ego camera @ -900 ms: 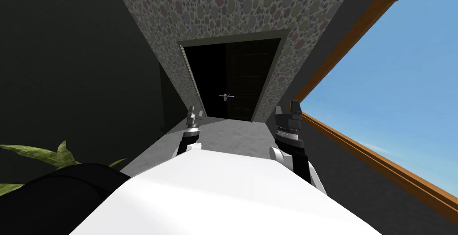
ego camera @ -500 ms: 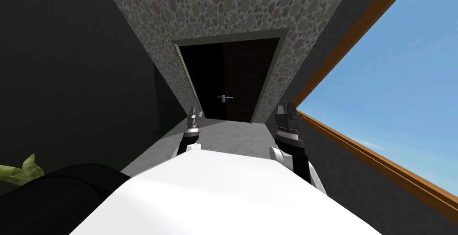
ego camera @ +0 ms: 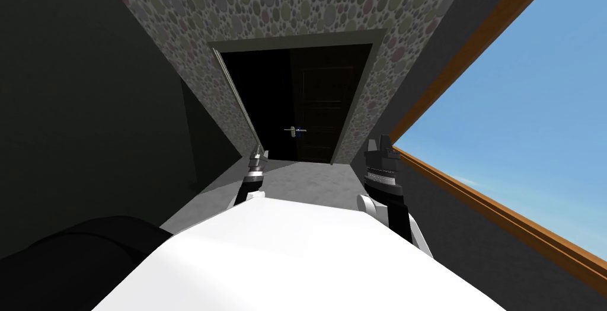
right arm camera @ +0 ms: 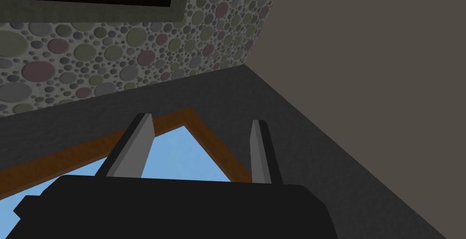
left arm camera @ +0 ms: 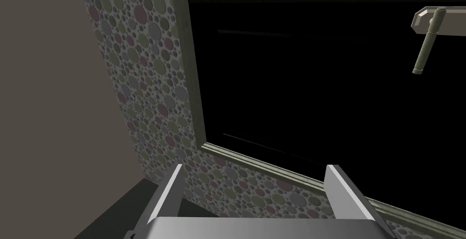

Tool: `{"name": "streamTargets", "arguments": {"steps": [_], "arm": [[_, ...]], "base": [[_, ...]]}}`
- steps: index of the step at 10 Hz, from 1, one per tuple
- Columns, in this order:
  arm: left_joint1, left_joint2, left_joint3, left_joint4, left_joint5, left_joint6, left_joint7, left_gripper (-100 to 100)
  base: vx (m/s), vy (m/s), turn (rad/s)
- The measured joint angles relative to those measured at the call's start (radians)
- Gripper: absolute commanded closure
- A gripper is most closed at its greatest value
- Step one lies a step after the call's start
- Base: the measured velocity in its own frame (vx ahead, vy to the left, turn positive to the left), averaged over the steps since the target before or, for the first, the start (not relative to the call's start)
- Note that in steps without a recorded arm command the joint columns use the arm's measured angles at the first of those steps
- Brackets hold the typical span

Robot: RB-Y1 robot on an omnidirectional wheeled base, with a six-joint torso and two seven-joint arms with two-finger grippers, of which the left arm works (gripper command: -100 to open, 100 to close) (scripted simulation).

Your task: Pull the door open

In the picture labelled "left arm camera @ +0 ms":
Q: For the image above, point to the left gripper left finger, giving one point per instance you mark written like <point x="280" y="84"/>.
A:
<point x="167" y="195"/>

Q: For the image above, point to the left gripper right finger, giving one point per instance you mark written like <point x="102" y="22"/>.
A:
<point x="346" y="195"/>

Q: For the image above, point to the black door leaf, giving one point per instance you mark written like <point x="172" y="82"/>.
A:
<point x="309" y="86"/>

